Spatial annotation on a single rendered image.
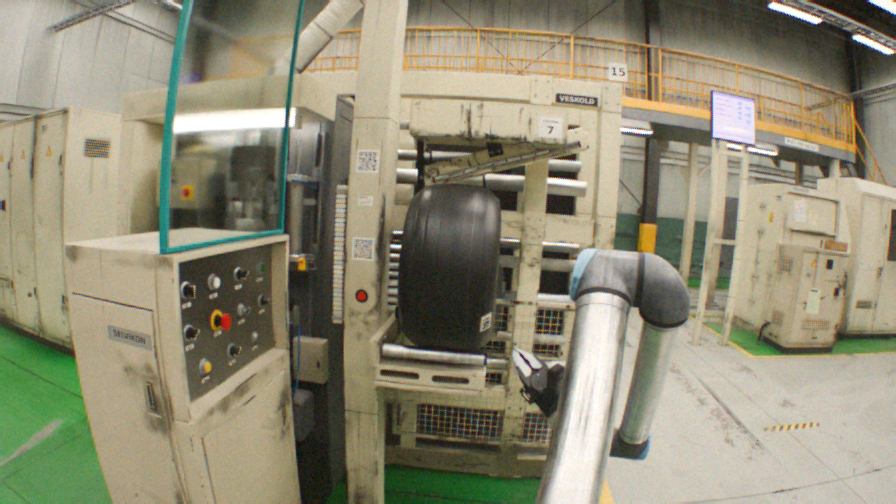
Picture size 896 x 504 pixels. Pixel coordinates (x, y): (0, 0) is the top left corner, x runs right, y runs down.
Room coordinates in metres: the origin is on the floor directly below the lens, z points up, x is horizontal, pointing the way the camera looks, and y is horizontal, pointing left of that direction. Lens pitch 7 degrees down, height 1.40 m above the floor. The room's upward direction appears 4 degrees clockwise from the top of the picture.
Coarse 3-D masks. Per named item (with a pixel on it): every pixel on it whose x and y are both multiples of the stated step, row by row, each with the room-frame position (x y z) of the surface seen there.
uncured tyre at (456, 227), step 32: (448, 192) 1.37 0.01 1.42; (480, 192) 1.38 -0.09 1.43; (416, 224) 1.27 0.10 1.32; (448, 224) 1.26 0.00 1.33; (480, 224) 1.26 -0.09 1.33; (416, 256) 1.23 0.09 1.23; (448, 256) 1.22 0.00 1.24; (480, 256) 1.22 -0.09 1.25; (416, 288) 1.22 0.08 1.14; (448, 288) 1.21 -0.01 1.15; (480, 288) 1.21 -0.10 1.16; (416, 320) 1.25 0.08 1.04; (448, 320) 1.23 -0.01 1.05; (480, 320) 1.23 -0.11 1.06
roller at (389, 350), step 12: (384, 348) 1.35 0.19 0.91; (396, 348) 1.35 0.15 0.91; (408, 348) 1.35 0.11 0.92; (420, 348) 1.35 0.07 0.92; (432, 348) 1.35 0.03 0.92; (432, 360) 1.33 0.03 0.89; (444, 360) 1.33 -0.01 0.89; (456, 360) 1.32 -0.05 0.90; (468, 360) 1.32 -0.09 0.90; (480, 360) 1.32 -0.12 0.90
